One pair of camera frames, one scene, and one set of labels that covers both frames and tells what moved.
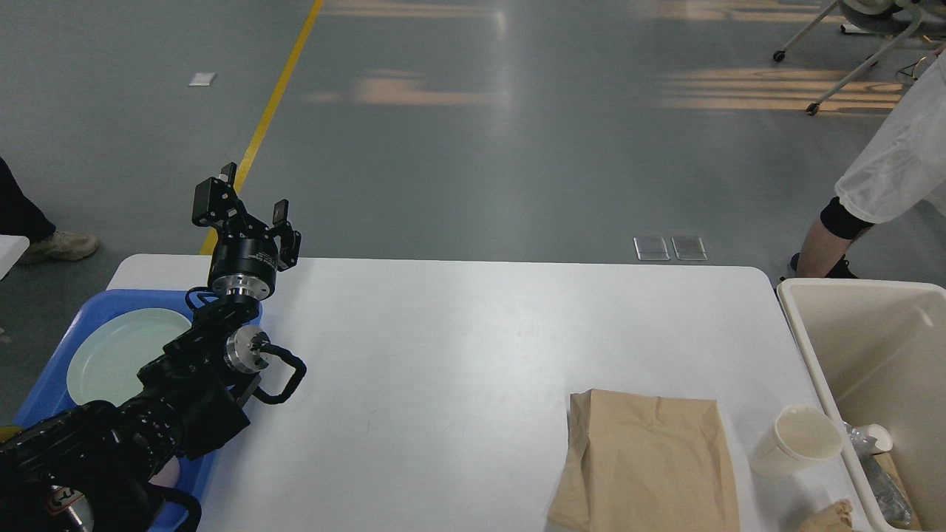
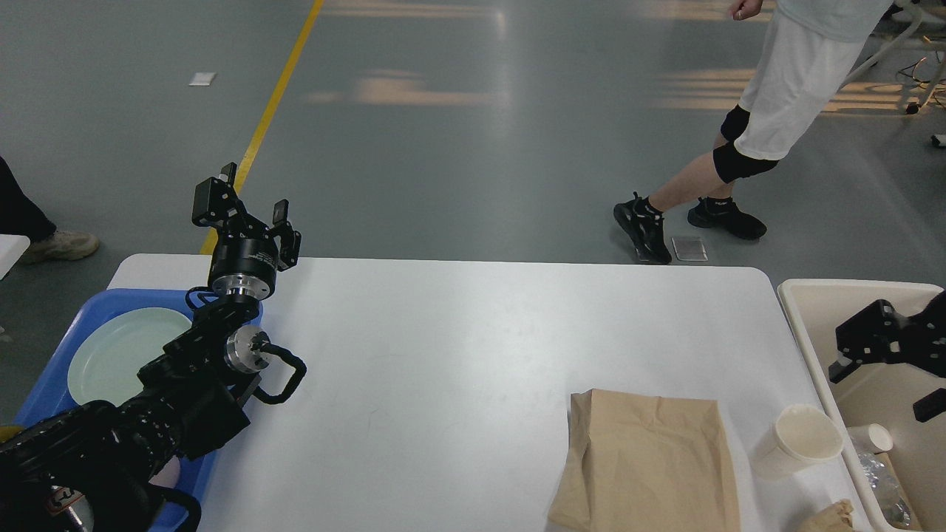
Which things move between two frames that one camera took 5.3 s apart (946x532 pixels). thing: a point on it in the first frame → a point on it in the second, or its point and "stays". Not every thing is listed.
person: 896,169 → 810,45
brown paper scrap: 834,518 stays
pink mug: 169,474 stays
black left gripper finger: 215,201 stays
